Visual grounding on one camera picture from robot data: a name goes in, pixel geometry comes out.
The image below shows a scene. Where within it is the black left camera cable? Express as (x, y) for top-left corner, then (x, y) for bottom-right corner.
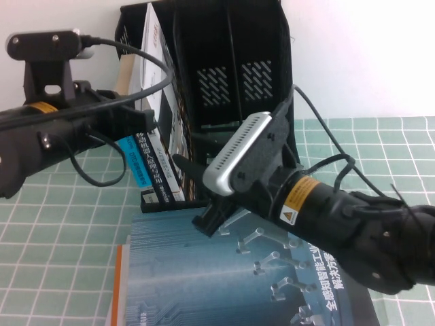
(67, 33), (175, 187)

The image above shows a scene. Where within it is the black right camera cable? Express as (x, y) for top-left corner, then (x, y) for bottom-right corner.
(291, 84), (411, 208)

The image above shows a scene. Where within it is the black camera cable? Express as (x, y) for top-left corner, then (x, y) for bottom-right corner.
(291, 84), (411, 208)
(67, 33), (175, 187)

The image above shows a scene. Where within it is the blue spine book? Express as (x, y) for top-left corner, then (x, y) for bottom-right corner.
(114, 56), (154, 190)

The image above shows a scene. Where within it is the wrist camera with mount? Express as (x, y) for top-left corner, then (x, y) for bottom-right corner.
(5, 28), (95, 110)
(202, 101), (294, 197)

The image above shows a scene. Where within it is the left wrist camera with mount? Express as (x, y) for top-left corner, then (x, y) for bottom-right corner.
(5, 28), (95, 110)

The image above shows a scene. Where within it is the black spine book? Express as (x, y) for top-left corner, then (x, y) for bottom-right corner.
(128, 59), (168, 206)

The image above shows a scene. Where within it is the black plastic book holder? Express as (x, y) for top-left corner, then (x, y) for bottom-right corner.
(114, 0), (309, 214)

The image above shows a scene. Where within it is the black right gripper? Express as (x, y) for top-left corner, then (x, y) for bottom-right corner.
(171, 154), (290, 239)

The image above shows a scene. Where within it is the green checked tablecloth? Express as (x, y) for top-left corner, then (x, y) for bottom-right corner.
(0, 117), (435, 326)

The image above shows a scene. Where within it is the white AgileX brochure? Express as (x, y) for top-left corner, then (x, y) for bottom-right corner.
(138, 2), (202, 202)

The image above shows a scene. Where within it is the white spine book gear cover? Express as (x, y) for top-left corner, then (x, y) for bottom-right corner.
(149, 127), (187, 204)

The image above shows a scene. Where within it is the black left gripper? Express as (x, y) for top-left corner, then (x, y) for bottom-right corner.
(67, 80), (161, 140)

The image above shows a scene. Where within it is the orange edged book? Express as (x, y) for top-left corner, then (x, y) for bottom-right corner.
(105, 234), (134, 326)

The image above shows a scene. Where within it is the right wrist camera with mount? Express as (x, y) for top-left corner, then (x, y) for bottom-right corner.
(202, 101), (294, 197)

